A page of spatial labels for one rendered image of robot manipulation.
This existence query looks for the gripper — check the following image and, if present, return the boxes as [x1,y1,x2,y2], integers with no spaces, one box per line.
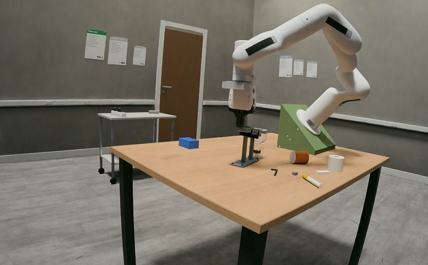
[228,83,256,128]

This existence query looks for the white cylinder with yellow cap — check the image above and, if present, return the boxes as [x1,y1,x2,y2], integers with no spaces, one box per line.
[302,174,322,188]

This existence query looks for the orange-brown cylinder with grey end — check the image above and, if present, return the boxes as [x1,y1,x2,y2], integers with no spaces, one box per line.
[289,151,309,164]

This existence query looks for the blue rectangular block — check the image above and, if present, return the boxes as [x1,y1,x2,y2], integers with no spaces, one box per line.
[179,137,199,149]

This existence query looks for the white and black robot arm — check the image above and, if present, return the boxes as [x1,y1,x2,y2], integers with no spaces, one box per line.
[222,4,370,135]

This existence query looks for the clear plastic vial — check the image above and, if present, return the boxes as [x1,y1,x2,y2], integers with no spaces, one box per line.
[253,143,264,159]

